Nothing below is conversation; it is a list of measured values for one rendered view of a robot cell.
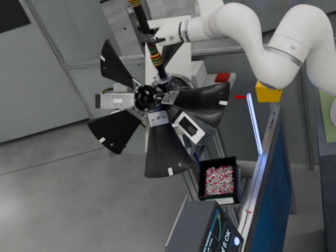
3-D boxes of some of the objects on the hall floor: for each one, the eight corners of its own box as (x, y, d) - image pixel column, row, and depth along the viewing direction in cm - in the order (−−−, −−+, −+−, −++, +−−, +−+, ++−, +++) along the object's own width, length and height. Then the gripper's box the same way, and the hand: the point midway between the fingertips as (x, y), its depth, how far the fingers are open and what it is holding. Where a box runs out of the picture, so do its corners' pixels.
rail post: (290, 209, 240) (274, 116, 194) (296, 209, 238) (282, 116, 192) (289, 214, 237) (273, 121, 191) (295, 214, 235) (281, 121, 189)
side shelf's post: (228, 177, 277) (201, 87, 228) (233, 178, 275) (207, 87, 226) (227, 181, 274) (199, 91, 225) (232, 182, 272) (205, 91, 223)
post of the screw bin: (247, 266, 219) (218, 175, 172) (253, 266, 218) (224, 174, 171) (248, 271, 217) (218, 180, 169) (253, 271, 216) (224, 179, 168)
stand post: (205, 226, 250) (164, 124, 196) (218, 228, 245) (179, 125, 192) (203, 232, 247) (161, 130, 193) (216, 234, 242) (176, 130, 189)
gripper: (190, 11, 141) (149, 17, 149) (175, 33, 130) (131, 38, 138) (195, 29, 145) (155, 34, 154) (181, 51, 134) (138, 55, 143)
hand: (148, 35), depth 145 cm, fingers closed on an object, 4 cm apart
